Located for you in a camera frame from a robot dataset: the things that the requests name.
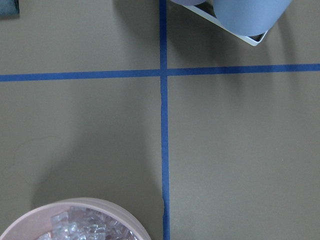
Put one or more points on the purple cup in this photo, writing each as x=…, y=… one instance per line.
x=192, y=2

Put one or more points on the clear ice cubes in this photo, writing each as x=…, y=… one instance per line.
x=79, y=223

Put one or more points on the blue cup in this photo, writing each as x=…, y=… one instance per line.
x=249, y=17

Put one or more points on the pink bowl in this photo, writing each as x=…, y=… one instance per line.
x=38, y=221

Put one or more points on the folded grey cloth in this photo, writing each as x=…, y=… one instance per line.
x=9, y=8

